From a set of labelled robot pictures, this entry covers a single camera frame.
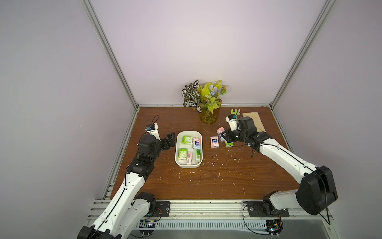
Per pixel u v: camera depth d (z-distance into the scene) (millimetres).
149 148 569
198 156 867
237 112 1162
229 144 948
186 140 973
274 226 696
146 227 718
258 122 1101
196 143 941
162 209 730
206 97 968
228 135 723
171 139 705
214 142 953
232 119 742
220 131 829
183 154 898
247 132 631
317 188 401
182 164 875
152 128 660
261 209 723
